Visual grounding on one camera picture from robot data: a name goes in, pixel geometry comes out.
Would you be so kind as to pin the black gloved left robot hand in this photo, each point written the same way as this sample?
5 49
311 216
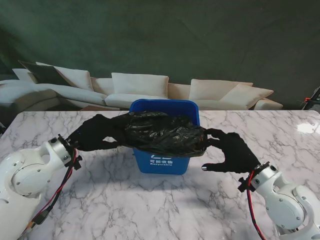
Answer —
95 135

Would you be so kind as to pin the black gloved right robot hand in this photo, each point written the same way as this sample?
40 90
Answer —
237 157

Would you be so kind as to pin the black plastic garbage bag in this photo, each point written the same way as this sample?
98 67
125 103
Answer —
162 135

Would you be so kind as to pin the blue plastic recycling bin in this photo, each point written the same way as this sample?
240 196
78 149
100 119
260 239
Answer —
162 166

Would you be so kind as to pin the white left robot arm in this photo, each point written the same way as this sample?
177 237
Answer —
25 175

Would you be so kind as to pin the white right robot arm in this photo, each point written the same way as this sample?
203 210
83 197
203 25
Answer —
282 205

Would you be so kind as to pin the long white sofa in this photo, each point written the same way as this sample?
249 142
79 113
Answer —
82 96

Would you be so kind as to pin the beige sofa back cushion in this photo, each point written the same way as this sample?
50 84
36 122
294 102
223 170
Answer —
100 85

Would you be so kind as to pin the white sofa back cushion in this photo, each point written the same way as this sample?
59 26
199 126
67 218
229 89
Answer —
22 73
80 77
140 83

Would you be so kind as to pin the dark grey cushion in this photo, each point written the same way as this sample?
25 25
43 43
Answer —
47 73

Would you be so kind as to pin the black tripod with orange clip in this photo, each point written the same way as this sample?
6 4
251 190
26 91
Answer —
315 93

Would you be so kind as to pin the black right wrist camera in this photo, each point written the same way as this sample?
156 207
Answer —
243 185

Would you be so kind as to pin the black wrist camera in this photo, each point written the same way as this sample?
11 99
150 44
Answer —
77 163
243 185

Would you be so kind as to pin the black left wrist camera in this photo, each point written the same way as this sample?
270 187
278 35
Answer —
77 163

